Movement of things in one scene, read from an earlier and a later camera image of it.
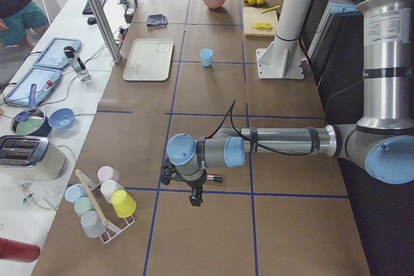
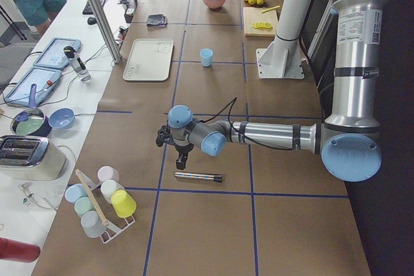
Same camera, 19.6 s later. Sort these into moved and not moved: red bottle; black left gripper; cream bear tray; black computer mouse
Moved: black left gripper
Not moved: black computer mouse; cream bear tray; red bottle
